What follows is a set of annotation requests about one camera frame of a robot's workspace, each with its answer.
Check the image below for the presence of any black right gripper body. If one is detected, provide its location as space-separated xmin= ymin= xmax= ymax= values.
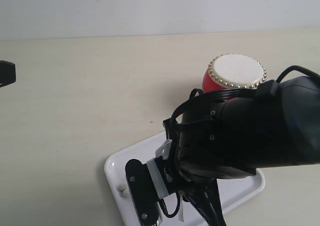
xmin=165 ymin=100 xmax=257 ymax=201

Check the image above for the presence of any wooden drumstick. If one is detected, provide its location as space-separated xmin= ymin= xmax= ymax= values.
xmin=116 ymin=181 xmax=130 ymax=198

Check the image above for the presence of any small red drum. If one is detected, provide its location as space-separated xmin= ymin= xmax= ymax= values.
xmin=202 ymin=53 xmax=267 ymax=93

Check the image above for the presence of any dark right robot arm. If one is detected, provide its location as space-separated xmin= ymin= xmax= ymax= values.
xmin=163 ymin=75 xmax=320 ymax=226

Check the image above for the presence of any white rectangular plastic tray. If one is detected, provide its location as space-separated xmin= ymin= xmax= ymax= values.
xmin=104 ymin=132 xmax=266 ymax=226

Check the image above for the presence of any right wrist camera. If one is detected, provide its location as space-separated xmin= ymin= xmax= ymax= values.
xmin=125 ymin=158 xmax=169 ymax=226

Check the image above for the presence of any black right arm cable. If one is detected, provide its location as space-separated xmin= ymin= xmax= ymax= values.
xmin=169 ymin=65 xmax=320 ymax=134

